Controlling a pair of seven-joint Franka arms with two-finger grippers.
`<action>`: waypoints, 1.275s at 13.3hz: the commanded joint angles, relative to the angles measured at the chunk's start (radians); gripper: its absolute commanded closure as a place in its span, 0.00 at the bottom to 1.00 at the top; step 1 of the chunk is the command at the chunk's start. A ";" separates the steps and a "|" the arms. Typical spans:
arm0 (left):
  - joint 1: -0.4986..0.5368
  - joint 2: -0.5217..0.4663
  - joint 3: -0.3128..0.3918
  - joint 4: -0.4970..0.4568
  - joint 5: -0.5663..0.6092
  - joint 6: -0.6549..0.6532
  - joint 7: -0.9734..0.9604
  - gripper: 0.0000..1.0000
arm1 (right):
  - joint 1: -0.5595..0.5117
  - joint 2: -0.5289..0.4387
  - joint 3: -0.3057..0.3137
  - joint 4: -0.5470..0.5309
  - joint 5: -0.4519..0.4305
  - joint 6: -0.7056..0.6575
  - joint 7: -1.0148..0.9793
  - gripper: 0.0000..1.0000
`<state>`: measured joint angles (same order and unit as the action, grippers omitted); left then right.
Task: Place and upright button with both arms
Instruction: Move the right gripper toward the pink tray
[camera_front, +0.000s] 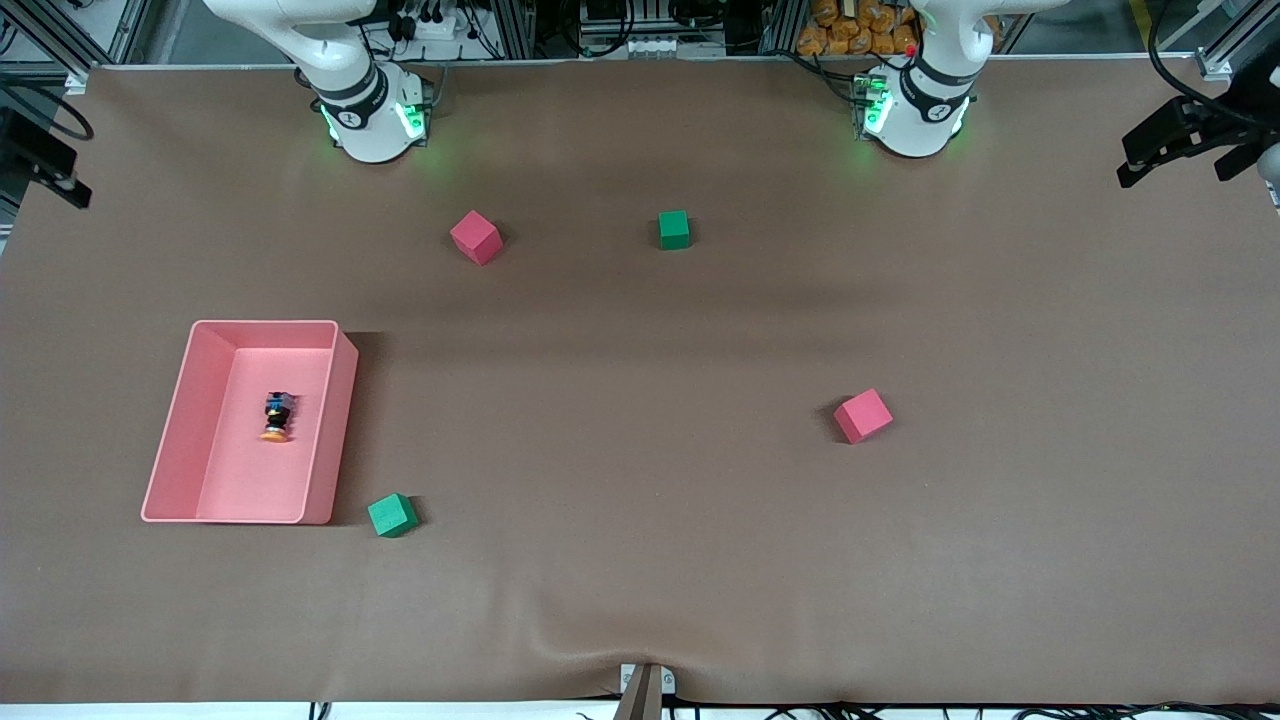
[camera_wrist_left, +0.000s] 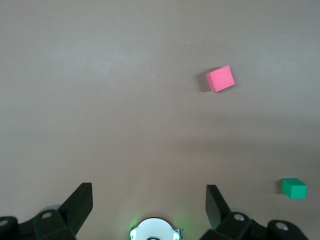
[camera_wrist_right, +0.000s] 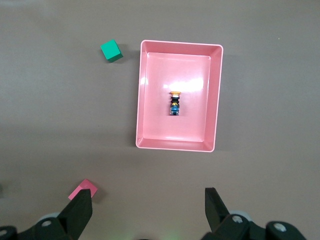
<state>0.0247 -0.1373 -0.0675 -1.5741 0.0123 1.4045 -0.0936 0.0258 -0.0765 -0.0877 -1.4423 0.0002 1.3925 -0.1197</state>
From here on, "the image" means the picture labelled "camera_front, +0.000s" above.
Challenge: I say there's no brown table mat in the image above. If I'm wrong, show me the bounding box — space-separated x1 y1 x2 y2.
0 58 1280 706

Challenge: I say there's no white terminal strip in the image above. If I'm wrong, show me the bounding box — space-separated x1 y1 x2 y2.
625 37 726 59

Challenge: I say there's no aluminium profile post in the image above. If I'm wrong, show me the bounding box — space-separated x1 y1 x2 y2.
615 662 677 720

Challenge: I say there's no pink foam cube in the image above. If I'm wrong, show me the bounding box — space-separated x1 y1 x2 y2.
449 210 504 267
833 388 895 445

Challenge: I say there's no orange snack bag pile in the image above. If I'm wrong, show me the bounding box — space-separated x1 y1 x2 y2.
797 0 921 57

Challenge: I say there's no white power strip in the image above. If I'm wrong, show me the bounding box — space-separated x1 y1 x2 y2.
395 8 461 41

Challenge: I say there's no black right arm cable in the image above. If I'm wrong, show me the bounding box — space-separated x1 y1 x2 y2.
0 85 94 141

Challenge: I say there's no aluminium frame corner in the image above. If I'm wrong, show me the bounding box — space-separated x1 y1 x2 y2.
0 0 151 96
1195 0 1280 81

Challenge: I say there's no pink plastic tray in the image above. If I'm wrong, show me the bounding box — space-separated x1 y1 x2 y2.
140 320 359 525

